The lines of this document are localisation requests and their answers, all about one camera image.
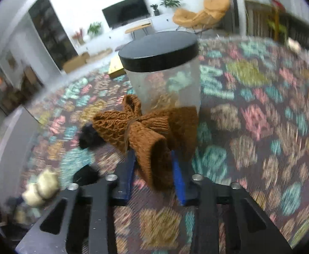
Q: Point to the grey curtain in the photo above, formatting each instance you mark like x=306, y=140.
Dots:
x=228, y=2

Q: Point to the small plant in dark pot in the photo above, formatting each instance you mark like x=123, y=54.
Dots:
x=155, y=9

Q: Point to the cardboard box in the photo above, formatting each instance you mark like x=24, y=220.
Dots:
x=75, y=63

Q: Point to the dark fuzzy object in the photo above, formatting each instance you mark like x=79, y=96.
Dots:
x=89, y=137

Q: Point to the brown knitted cloth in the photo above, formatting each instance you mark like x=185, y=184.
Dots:
x=149, y=143

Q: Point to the clear jar with black lid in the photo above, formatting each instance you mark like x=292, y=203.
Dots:
x=157, y=50

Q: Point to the black television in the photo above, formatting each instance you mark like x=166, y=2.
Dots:
x=125, y=12

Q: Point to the beige plush figure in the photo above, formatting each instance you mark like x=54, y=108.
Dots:
x=42, y=187

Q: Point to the yellow flat box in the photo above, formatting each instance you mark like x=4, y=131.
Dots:
x=116, y=68

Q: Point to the small wooden table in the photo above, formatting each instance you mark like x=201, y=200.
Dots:
x=138, y=26

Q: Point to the large leafy potted plant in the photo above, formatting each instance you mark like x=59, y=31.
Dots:
x=170, y=2

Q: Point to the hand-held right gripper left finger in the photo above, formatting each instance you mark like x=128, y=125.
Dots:
x=126, y=174

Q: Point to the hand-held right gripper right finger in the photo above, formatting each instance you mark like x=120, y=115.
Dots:
x=181, y=182

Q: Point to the patterned woven blanket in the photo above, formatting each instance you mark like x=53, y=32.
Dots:
x=249, y=137

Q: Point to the orange rocking chair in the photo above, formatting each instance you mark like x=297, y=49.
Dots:
x=196, y=16

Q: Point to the green potted plant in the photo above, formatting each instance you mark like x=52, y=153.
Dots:
x=94, y=28

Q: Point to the dark glass cabinet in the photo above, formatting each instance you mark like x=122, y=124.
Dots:
x=51, y=31

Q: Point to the white television cabinet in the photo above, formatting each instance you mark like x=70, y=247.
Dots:
x=101, y=41

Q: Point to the red flowers in vase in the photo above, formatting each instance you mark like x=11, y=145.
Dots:
x=78, y=35

